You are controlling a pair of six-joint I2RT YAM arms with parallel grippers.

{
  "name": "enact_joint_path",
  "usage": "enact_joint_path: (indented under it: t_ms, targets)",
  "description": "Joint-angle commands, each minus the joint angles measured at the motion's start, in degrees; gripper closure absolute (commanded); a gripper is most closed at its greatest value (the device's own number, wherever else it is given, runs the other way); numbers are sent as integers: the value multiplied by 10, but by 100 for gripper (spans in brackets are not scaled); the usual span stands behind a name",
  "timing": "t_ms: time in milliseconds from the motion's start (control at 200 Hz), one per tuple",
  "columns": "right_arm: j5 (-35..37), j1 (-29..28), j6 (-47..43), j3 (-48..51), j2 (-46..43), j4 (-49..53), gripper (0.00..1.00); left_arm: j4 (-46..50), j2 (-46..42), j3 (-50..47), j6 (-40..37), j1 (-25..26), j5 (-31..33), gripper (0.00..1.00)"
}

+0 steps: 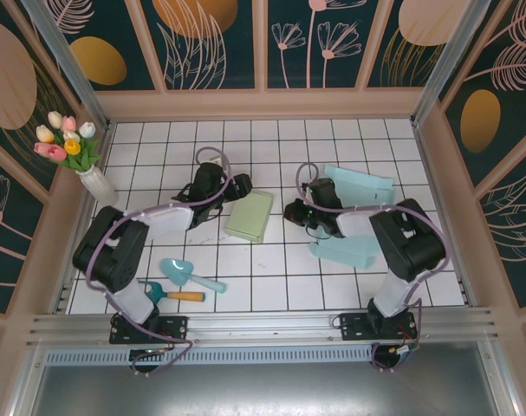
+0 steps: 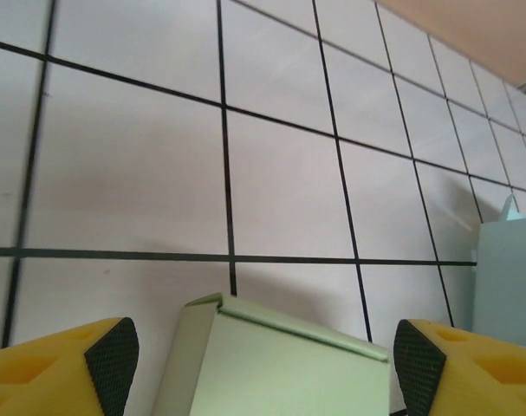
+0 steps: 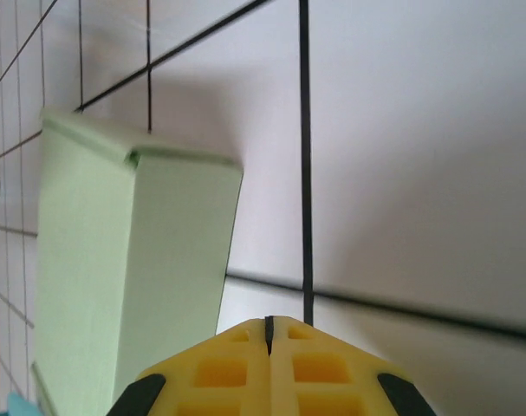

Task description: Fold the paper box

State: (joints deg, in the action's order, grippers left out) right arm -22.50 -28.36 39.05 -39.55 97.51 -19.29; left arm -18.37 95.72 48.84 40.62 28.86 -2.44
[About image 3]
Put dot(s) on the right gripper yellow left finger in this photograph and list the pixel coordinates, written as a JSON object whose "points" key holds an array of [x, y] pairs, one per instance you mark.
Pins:
{"points": [[228, 377]]}

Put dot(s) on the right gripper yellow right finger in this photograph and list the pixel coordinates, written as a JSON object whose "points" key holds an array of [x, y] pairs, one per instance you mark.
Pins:
{"points": [[323, 372]]}

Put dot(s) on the light green paper box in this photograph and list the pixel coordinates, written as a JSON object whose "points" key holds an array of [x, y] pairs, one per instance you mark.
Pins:
{"points": [[128, 260]]}

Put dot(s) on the light blue paper box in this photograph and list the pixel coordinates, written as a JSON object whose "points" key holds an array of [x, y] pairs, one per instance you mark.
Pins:
{"points": [[22, 407]]}

